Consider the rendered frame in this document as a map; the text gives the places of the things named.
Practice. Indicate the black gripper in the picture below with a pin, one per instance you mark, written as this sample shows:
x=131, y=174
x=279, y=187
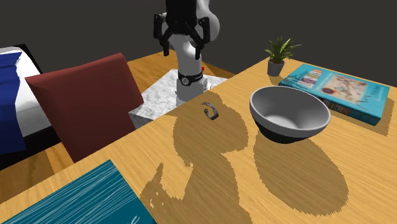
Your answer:
x=181, y=15

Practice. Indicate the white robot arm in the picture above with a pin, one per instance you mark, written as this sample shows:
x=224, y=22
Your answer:
x=188, y=52

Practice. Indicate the white marble robot stand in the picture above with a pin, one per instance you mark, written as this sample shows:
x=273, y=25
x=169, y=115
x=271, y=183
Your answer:
x=161, y=96

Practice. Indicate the small potted green plant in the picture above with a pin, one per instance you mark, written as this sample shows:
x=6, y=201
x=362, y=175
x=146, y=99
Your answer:
x=276, y=62

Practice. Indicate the grey bowl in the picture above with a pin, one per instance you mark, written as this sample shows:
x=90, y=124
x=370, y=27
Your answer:
x=288, y=108

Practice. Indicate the teal illustrated book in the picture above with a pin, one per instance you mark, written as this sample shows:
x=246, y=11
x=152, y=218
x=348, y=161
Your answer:
x=341, y=90

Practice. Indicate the white bed with blue blanket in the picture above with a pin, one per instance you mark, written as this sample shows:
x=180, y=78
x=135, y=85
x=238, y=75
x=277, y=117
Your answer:
x=28, y=102

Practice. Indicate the teal book with white streaks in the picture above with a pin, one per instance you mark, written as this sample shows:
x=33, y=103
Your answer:
x=83, y=198

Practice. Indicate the wooden desk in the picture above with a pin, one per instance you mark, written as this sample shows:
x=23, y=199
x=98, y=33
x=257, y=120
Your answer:
x=310, y=186

